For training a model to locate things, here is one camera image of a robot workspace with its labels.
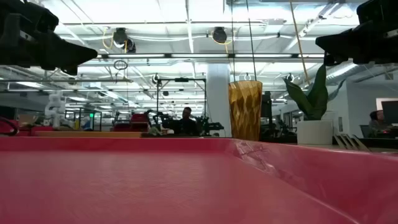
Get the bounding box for red plastic tray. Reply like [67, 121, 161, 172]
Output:
[0, 136, 398, 224]

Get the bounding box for person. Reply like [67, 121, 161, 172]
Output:
[369, 110, 389, 133]
[177, 106, 200, 137]

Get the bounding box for green plant in white pot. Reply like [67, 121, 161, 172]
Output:
[282, 63, 346, 146]

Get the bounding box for dark monitor with white frame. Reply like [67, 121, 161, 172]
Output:
[381, 100, 398, 125]

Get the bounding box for black background rig frame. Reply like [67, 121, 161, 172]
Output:
[155, 77, 208, 125]

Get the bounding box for white robot figure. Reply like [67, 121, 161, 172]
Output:
[44, 90, 67, 129]

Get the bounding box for yellow hanging cable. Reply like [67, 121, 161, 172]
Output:
[289, 0, 311, 86]

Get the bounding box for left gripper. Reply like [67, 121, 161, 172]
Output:
[0, 0, 98, 76]

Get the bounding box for black ceiling cord reel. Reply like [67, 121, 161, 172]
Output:
[211, 26, 228, 44]
[112, 27, 137, 54]

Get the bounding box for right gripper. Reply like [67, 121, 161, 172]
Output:
[315, 0, 398, 67]

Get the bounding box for black display screen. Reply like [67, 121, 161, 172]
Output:
[261, 91, 273, 131]

